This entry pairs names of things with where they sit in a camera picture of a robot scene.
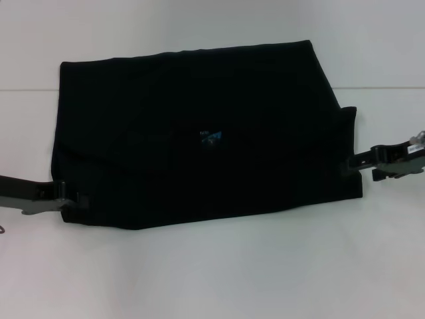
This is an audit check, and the black shirt with FREE print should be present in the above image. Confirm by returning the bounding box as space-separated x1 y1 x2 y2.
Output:
51 39 365 233

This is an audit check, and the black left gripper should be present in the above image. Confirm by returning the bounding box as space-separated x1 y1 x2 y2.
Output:
0 174 91 215

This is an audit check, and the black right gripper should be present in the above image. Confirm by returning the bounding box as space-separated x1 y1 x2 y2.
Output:
344 140 425 182

